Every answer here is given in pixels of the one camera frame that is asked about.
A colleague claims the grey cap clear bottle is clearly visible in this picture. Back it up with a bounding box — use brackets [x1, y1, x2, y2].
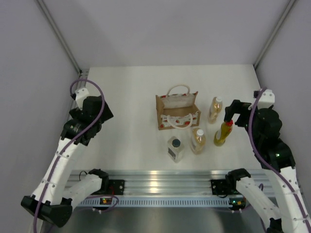
[167, 136, 185, 163]

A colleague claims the burlap watermelon canvas bag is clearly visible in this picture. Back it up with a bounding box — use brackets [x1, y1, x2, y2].
[155, 84, 201, 131]

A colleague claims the aluminium frame post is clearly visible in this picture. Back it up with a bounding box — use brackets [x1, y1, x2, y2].
[253, 0, 298, 70]
[34, 0, 81, 74]

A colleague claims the red cap yellow bottle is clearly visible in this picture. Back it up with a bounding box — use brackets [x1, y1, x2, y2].
[213, 120, 233, 146]

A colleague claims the white cap amber bottle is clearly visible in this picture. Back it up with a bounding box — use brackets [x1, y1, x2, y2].
[208, 97, 223, 124]
[190, 128, 206, 154]

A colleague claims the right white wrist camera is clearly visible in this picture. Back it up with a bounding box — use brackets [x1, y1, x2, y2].
[257, 89, 275, 109]

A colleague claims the grey slotted cable duct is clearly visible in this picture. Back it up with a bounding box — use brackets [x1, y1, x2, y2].
[80, 197, 246, 207]

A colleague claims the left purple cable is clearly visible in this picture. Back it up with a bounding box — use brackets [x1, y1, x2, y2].
[33, 79, 105, 233]

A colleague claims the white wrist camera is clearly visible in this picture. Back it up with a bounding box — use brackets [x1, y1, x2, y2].
[71, 87, 89, 110]
[257, 89, 275, 109]

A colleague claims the right aluminium frame post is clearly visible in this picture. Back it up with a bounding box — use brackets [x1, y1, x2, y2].
[253, 0, 298, 70]

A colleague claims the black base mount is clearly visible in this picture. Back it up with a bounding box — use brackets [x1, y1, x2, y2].
[107, 179, 125, 195]
[210, 179, 240, 198]

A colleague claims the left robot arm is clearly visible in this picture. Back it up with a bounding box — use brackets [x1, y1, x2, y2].
[21, 96, 113, 228]

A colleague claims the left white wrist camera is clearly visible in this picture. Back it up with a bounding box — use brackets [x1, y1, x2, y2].
[71, 87, 89, 110]

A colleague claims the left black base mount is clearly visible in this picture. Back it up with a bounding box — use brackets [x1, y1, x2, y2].
[107, 179, 125, 195]

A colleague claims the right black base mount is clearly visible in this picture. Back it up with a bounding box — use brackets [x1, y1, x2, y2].
[210, 179, 240, 198]

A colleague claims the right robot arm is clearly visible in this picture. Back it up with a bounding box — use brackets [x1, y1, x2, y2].
[224, 100, 311, 233]

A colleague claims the left aluminium frame post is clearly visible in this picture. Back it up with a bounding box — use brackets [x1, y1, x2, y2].
[34, 0, 81, 74]

